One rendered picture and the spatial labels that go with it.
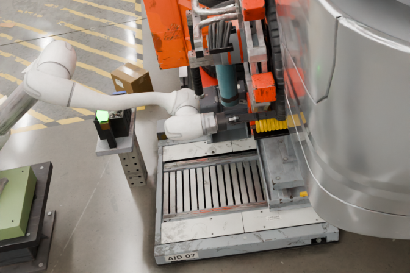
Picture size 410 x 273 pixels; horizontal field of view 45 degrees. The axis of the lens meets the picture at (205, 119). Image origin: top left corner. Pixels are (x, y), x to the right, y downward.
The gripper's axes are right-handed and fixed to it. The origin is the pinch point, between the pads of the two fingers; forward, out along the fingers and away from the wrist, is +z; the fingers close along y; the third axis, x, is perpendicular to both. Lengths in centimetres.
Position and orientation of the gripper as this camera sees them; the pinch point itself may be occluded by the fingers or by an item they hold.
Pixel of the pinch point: (266, 115)
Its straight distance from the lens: 201.2
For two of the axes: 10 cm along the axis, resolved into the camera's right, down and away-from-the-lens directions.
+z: 9.9, -1.5, -0.5
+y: -0.6, -1.1, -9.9
